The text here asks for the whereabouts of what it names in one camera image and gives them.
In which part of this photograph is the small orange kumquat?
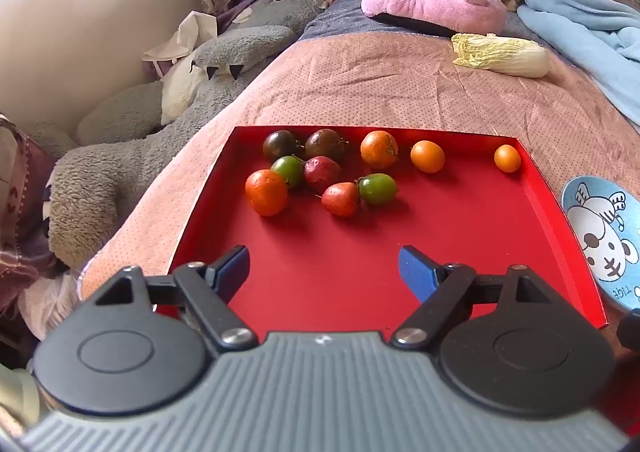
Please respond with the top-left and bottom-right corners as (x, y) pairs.
(494, 144), (522, 173)
(410, 140), (446, 175)

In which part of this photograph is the dark red plum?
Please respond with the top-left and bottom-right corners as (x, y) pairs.
(303, 156), (342, 190)

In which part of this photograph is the dark brown plum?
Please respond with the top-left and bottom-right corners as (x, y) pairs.
(304, 129), (347, 163)
(262, 130), (299, 161)

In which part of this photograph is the grey plush toy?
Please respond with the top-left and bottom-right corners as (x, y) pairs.
(27, 0), (328, 270)

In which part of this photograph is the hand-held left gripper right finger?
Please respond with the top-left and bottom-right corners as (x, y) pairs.
(391, 245), (555, 349)

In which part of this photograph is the orange tangerine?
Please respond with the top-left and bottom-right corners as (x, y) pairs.
(245, 169), (289, 217)
(360, 130), (399, 169)

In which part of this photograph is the patterned brown cloth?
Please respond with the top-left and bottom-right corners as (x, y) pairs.
(0, 114), (61, 313)

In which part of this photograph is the white plastic bag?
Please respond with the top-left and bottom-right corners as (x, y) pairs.
(20, 267), (83, 337)

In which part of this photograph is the napa cabbage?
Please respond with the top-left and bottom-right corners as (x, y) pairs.
(451, 32), (551, 79)

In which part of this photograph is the green plum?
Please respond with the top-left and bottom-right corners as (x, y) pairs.
(358, 173), (399, 205)
(270, 155), (306, 190)

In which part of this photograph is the pink dotted bedspread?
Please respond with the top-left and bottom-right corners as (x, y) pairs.
(80, 29), (640, 368)

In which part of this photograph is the grey-blue bed sheet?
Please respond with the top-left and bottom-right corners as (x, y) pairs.
(297, 0), (546, 42)

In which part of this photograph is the red tray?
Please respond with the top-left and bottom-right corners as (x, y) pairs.
(167, 126), (608, 333)

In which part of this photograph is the light blue blanket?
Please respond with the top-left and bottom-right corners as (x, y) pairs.
(516, 0), (640, 127)

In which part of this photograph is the blue cartoon plate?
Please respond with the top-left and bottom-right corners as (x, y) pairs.
(561, 175), (640, 313)

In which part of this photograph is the white tote bag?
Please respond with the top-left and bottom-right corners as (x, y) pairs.
(141, 10), (221, 82)

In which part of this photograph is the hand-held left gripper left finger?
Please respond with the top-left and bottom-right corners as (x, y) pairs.
(95, 245), (259, 357)

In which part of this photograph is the bright red plum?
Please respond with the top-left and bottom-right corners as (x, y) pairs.
(321, 182), (361, 218)

